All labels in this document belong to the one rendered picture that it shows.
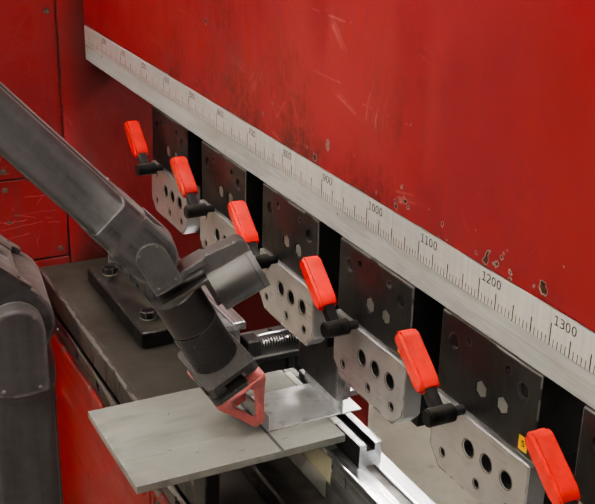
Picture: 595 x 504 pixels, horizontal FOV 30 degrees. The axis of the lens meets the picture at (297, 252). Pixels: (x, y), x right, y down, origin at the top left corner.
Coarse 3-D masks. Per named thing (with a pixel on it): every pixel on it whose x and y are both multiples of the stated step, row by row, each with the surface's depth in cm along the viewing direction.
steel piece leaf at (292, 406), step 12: (252, 396) 141; (264, 396) 141; (276, 396) 141; (288, 396) 141; (300, 396) 141; (312, 396) 141; (252, 408) 136; (264, 408) 138; (276, 408) 138; (288, 408) 138; (300, 408) 138; (312, 408) 138; (324, 408) 138; (276, 420) 135; (288, 420) 136; (300, 420) 136; (312, 420) 136
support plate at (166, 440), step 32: (288, 384) 144; (96, 416) 136; (128, 416) 136; (160, 416) 136; (192, 416) 136; (224, 416) 136; (128, 448) 129; (160, 448) 129; (192, 448) 130; (224, 448) 130; (256, 448) 130; (288, 448) 130; (128, 480) 125; (160, 480) 123
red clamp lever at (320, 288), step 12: (300, 264) 122; (312, 264) 122; (312, 276) 121; (324, 276) 121; (312, 288) 121; (324, 288) 120; (324, 300) 120; (336, 300) 121; (324, 312) 120; (336, 312) 120; (324, 324) 119; (336, 324) 119; (348, 324) 119; (324, 336) 119; (336, 336) 119
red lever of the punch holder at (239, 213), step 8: (240, 200) 139; (232, 208) 138; (240, 208) 138; (232, 216) 138; (240, 216) 137; (248, 216) 138; (240, 224) 137; (248, 224) 137; (240, 232) 137; (248, 232) 137; (256, 232) 137; (248, 240) 136; (256, 240) 137; (256, 248) 136; (256, 256) 135; (264, 256) 136; (272, 256) 137; (264, 264) 135
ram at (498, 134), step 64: (128, 0) 174; (192, 0) 150; (256, 0) 132; (320, 0) 118; (384, 0) 106; (448, 0) 97; (512, 0) 89; (576, 0) 83; (192, 64) 154; (256, 64) 135; (320, 64) 120; (384, 64) 108; (448, 64) 99; (512, 64) 90; (576, 64) 84; (192, 128) 157; (256, 128) 138; (320, 128) 122; (384, 128) 110; (448, 128) 100; (512, 128) 92; (576, 128) 85; (384, 192) 112; (448, 192) 102; (512, 192) 93; (576, 192) 86; (384, 256) 114; (512, 256) 94; (576, 256) 87; (576, 320) 88; (576, 384) 89
